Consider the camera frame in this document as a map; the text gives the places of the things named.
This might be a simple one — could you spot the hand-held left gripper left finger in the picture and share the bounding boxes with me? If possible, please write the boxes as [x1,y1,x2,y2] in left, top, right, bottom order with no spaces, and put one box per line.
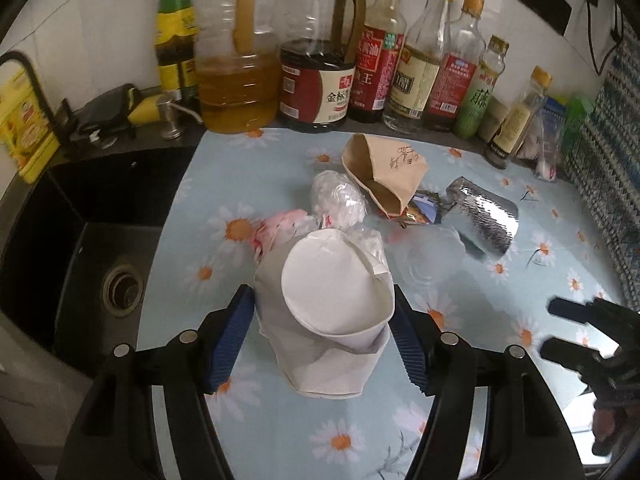
[56,284,256,480]

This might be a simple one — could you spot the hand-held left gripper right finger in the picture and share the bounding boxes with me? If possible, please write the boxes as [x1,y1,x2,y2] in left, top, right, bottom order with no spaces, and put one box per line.
[389,284,586,480]

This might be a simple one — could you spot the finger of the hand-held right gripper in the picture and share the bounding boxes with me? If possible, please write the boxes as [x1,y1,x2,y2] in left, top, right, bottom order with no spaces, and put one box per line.
[540,337,608,378]
[547,296,623,333]

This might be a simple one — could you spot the crushed white paper cup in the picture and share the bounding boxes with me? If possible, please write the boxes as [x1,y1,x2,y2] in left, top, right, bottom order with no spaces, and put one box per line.
[254,228,396,401]

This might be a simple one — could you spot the green and red snack packet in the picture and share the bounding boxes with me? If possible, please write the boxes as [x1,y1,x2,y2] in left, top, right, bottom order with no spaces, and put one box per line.
[380,190,451,226]

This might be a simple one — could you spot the clear plastic lid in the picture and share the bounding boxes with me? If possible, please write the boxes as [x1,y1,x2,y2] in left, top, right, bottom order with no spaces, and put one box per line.
[405,227,468,288]

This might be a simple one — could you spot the crumpled clear plastic film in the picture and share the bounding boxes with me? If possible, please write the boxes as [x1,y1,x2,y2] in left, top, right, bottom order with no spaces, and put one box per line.
[345,222,388,273]

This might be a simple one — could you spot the pink and white plastic bag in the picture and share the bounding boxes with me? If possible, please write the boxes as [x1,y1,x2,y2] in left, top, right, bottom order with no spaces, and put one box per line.
[252,209,321,262]

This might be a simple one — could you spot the metal sink drain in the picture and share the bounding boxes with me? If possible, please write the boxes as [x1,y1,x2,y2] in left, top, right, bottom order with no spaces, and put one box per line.
[100,262,147,318]

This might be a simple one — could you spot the daisy print table cover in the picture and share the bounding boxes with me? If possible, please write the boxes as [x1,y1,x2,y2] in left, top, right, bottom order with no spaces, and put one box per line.
[137,127,626,480]

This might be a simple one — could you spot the silver foil bag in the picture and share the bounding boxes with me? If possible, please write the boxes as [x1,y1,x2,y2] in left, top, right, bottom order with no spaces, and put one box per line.
[440,176,520,263]

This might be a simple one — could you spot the blue patterned cloth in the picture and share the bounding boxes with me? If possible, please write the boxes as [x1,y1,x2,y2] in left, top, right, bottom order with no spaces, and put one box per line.
[562,10,640,306]

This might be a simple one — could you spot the plastic bag with white contents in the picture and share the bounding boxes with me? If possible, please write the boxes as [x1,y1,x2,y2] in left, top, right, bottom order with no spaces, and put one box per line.
[520,110,562,181]

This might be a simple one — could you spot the clear plastic wrap ball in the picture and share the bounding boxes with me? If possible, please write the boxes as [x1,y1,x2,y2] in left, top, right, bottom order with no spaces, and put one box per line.
[311,170,368,232]

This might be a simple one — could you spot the brown paper cup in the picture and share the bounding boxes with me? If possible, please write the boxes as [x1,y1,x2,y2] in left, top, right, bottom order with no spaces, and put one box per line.
[341,132,431,218]

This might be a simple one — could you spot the small bottle yellow cap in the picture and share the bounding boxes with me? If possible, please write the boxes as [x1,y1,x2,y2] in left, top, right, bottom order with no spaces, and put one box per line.
[484,66,553,170]

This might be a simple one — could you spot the black sink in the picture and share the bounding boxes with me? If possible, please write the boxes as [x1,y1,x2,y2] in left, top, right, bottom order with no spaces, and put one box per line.
[0,147,201,378]

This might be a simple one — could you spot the metal soap dispenser pump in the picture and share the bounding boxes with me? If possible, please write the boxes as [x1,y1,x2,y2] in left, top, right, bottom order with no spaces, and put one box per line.
[156,92,203,141]

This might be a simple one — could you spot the oil bottle green label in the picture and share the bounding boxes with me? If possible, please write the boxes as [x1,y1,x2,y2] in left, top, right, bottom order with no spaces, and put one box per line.
[452,35,511,141]

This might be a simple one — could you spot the yellow sponge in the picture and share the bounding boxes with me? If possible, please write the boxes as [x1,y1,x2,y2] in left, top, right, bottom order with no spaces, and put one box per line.
[127,92,166,126]

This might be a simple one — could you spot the large cooking oil jug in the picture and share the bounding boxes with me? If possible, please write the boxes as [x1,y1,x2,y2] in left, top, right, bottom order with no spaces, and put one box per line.
[192,0,282,134]

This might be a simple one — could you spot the black cloth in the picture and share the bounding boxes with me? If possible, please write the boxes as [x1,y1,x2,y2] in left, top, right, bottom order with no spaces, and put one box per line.
[55,83,138,150]

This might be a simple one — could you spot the clear vinegar bottle yellow cap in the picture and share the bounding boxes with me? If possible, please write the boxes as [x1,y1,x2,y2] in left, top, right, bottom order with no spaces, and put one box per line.
[382,0,460,134]

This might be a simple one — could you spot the large soy sauce jug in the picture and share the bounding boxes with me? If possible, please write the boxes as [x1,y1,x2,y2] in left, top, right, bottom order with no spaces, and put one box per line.
[277,0,368,128]

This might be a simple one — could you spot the dark vinegar bottle red label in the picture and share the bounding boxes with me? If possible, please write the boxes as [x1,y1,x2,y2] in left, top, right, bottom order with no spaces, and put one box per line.
[422,0,487,133]

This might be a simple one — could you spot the soy sauce bottle red label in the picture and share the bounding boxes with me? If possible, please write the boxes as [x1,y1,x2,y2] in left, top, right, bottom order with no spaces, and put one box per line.
[347,0,408,124]

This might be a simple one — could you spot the yellow dish soap bottle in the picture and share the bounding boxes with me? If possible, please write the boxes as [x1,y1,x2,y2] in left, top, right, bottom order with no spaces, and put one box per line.
[0,67,61,184]

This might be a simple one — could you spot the dark bottle green yellow label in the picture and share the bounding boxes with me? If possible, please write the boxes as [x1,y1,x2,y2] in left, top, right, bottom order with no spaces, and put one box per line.
[154,0,200,103]

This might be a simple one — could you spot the black faucet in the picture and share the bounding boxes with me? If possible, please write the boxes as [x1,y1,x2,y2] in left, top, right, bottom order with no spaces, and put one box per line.
[0,51,52,122]

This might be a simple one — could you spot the black power cable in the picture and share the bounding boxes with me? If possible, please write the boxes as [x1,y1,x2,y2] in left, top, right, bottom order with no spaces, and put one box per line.
[584,0,625,77]

